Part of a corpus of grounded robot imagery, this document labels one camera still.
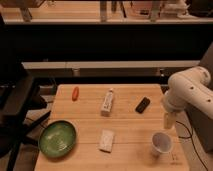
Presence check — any black eraser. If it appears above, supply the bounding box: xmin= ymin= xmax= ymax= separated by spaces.
xmin=135 ymin=97 xmax=150 ymax=113

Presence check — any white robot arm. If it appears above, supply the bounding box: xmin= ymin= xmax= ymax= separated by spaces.
xmin=162 ymin=66 xmax=213 ymax=129

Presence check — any white paper cup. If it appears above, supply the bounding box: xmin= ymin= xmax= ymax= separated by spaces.
xmin=151 ymin=132 xmax=173 ymax=157

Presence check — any white sponge block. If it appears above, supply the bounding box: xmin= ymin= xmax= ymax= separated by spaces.
xmin=99 ymin=130 xmax=115 ymax=152

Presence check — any orange carrot toy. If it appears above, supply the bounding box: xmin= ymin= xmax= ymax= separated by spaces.
xmin=72 ymin=87 xmax=79 ymax=101

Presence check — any green bowl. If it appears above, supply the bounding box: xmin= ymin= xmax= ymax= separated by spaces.
xmin=38 ymin=120 xmax=77 ymax=158

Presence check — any black chair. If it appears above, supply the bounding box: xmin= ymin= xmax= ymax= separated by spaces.
xmin=0 ymin=64 xmax=50 ymax=171

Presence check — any black cable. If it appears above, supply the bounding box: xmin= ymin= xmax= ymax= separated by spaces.
xmin=175 ymin=119 xmax=209 ymax=171

